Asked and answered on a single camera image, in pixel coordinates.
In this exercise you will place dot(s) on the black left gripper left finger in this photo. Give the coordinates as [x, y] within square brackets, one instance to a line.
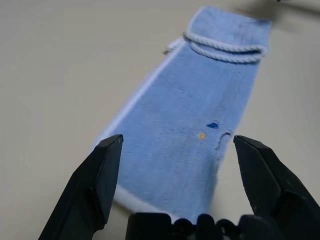
[85, 195]

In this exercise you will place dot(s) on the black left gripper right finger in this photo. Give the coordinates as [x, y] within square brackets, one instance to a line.
[282, 195]

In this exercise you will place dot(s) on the light blue towel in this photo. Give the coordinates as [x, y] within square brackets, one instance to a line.
[180, 100]

